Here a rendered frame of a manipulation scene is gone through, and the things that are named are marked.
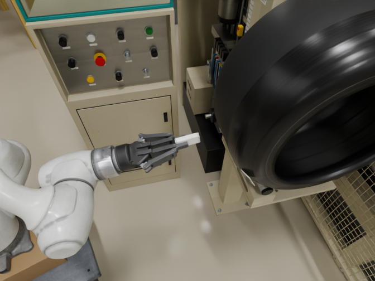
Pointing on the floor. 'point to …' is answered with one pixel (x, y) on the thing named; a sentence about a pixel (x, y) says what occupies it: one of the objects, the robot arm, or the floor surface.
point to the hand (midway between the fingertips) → (187, 140)
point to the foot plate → (220, 208)
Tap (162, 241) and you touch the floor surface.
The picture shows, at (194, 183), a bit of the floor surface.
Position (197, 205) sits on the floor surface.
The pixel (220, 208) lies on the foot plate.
